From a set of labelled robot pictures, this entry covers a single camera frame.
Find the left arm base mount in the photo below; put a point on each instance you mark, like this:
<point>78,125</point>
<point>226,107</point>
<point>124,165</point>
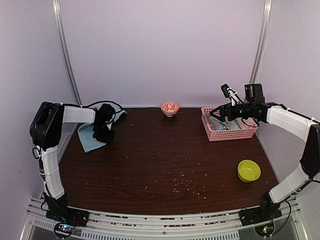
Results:
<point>75,217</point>

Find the front aluminium rail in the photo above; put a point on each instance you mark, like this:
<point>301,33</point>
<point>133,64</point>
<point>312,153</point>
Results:
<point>221,225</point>

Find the orange patterned ceramic bowl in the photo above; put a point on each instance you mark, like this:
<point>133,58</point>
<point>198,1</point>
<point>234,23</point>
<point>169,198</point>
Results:
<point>169,108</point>

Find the pink plastic basket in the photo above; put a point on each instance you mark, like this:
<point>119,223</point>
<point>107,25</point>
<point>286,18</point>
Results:
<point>237,129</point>

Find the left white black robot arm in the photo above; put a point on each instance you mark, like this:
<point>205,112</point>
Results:
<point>46,130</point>

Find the lime green bowl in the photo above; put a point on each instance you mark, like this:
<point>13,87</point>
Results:
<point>248,171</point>

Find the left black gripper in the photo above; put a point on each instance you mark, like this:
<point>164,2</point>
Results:
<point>107,140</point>

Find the left aluminium frame post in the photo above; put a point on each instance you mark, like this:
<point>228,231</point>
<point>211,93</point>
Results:
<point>65,52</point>

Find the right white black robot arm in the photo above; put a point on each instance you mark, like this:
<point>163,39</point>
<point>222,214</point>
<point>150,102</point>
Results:
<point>297,126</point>

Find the blue polka dot towel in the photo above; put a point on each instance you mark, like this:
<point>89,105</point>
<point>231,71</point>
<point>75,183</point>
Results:
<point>219,125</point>

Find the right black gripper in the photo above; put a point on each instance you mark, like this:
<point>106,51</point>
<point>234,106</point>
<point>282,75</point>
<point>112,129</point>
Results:
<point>227,106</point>

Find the plain light blue towel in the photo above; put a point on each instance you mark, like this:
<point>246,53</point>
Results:
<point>85,133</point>

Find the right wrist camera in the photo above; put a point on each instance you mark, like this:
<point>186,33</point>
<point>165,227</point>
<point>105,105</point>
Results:
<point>231,94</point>

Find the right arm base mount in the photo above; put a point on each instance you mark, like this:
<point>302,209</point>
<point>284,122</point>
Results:
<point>255,215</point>

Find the aluminium frame post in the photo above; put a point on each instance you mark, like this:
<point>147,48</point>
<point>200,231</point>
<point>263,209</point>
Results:
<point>262,41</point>
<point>65,52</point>

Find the pink rolled towel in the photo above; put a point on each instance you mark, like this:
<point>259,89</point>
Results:
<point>249,123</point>

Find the right aluminium frame post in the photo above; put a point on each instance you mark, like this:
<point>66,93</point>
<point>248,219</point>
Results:
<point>262,41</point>

